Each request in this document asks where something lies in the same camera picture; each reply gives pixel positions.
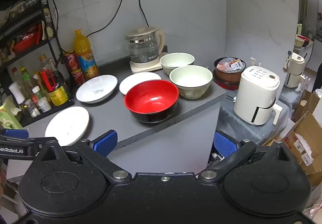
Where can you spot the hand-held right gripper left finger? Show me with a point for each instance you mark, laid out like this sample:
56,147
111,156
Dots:
105,142

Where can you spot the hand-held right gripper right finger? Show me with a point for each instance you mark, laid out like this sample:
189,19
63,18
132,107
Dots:
224,144

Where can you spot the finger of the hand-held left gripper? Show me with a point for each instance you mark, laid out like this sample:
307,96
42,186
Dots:
16,133

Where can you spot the plain white plate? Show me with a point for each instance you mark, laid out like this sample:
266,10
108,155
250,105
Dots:
66,124

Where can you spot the white deep printed plate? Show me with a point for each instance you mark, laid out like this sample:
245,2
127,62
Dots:
96,88

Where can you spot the red and black bowl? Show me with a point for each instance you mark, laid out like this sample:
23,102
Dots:
151,95

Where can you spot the large cream bowl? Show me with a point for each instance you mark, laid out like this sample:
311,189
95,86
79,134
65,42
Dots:
190,80

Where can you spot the small cream bowl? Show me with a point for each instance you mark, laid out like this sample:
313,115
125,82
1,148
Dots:
176,61

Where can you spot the green cardboard box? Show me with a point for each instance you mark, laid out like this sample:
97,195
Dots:
8,118

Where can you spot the grey covered machine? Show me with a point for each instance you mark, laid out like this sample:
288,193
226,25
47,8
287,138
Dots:
241,133

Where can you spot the small clear jar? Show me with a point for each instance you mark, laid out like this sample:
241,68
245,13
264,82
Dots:
32,110

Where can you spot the black metal rack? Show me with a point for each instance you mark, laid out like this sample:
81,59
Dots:
42,113

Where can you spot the white lid seasoning jar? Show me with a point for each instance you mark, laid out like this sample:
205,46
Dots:
42,104

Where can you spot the white cap bottle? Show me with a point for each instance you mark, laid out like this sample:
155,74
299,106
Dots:
16,91

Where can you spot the white air fryer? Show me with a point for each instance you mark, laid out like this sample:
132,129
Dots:
254,98

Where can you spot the green label bottle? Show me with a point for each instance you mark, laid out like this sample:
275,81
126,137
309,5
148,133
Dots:
26,79

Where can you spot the red pan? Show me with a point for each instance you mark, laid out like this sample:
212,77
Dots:
226,85

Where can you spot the brown pot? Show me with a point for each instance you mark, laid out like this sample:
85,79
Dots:
226,75

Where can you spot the clear oil bottle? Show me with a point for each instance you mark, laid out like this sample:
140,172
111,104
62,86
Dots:
46,62

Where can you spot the labelled cardboard box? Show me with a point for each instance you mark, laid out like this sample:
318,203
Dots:
301,143

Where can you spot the pile of snack packets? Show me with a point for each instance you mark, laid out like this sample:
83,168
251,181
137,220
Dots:
231,65

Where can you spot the cream kettle base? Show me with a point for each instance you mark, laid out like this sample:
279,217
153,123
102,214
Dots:
140,68

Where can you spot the orange juice bottle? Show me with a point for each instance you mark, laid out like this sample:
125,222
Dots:
84,55

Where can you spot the red plastic basket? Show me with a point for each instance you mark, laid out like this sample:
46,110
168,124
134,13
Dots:
25,44

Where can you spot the plain cardboard box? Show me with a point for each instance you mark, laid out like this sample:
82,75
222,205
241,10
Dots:
308,103

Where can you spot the small white appliance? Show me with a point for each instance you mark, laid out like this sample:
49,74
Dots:
293,75

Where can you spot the glass electric kettle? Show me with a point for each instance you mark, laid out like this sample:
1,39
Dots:
143,49

